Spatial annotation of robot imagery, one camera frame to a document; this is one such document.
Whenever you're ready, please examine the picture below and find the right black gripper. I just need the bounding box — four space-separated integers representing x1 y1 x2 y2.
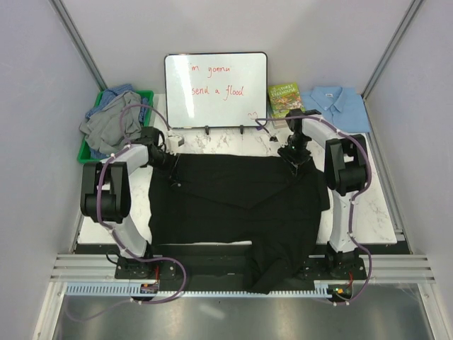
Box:
277 134 311 176

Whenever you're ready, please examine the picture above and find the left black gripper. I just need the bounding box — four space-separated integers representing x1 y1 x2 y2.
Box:
147 149 181 182

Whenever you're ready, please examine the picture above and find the black long sleeve shirt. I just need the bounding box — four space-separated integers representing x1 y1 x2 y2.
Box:
149 154 330 294

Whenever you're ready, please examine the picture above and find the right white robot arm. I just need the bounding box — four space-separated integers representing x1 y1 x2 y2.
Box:
277 109 372 254

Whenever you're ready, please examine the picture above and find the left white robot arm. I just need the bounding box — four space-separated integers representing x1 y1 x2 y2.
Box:
80 127 173 278

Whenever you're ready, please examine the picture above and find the green treehouse book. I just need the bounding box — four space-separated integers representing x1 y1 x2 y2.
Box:
268 82 305 118

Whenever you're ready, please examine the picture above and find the grey crumpled shirt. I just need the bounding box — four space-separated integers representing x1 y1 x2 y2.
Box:
79 91 142 155

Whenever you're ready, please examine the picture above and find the folded light blue shirt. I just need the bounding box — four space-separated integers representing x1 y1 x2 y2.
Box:
302 86 370 134

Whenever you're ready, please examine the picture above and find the white whiteboard with red writing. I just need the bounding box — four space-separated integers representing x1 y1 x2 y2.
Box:
164 52 268 128

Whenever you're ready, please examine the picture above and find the blue checked shirt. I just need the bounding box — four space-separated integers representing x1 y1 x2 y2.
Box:
84 83 149 160

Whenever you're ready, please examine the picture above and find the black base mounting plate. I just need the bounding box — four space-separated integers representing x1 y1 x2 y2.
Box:
115 244 367 293

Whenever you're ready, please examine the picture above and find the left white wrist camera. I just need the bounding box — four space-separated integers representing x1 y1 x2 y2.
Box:
166 135 185 152

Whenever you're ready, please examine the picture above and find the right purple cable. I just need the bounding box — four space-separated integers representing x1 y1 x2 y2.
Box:
255 116 373 307

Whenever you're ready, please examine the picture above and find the light blue cable duct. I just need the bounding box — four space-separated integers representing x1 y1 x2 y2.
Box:
65 282 352 298

